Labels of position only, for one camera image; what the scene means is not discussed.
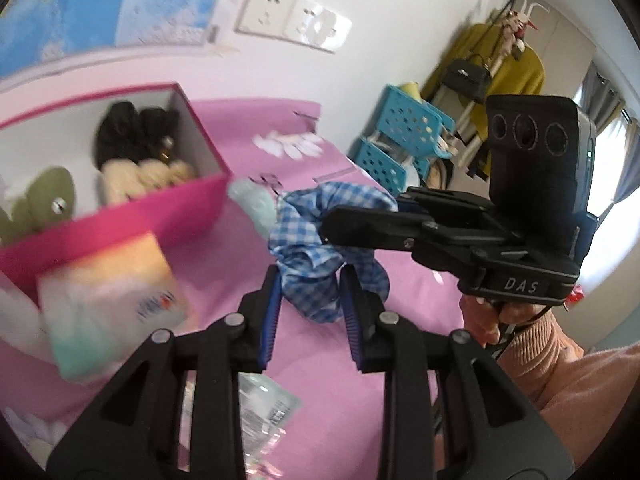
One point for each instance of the clear plastic packet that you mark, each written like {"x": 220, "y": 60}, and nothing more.
{"x": 260, "y": 410}

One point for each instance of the pink printed blanket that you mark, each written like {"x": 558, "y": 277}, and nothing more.
{"x": 320, "y": 410}

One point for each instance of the pastel tissue pack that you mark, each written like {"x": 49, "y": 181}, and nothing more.
{"x": 110, "y": 305}

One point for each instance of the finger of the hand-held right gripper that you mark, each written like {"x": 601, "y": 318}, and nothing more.
{"x": 370, "y": 230}
{"x": 430, "y": 196}

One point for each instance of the black scrunchie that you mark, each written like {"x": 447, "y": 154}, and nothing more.
{"x": 135, "y": 132}

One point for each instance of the green plush toy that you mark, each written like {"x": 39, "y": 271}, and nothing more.
{"x": 42, "y": 205}

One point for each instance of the beige scrunchie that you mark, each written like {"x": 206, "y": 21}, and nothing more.
{"x": 145, "y": 177}

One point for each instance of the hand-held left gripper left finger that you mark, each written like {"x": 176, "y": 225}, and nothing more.
{"x": 267, "y": 320}

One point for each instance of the white coat rack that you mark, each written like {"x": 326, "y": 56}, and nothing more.
{"x": 525, "y": 15}

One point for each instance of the blue checked scrunchie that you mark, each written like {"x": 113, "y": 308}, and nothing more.
{"x": 320, "y": 255}

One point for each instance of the colourful wall map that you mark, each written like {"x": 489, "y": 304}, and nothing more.
{"x": 100, "y": 5}

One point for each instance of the black handbag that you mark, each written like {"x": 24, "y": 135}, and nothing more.
{"x": 467, "y": 80}

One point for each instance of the white wall socket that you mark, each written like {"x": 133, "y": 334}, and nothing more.
{"x": 320, "y": 27}
{"x": 265, "y": 7}

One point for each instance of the yellow garment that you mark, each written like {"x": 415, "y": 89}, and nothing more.
{"x": 520, "y": 75}

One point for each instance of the pink cardboard box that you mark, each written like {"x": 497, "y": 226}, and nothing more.
{"x": 150, "y": 220}

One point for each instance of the grey curtain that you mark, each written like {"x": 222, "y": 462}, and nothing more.
{"x": 617, "y": 125}

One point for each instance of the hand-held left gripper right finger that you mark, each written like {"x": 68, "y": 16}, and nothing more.
{"x": 352, "y": 320}

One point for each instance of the blue plastic rack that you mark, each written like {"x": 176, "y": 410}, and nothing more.
{"x": 400, "y": 132}

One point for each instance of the person's right hand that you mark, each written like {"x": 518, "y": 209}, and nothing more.
{"x": 492, "y": 325}

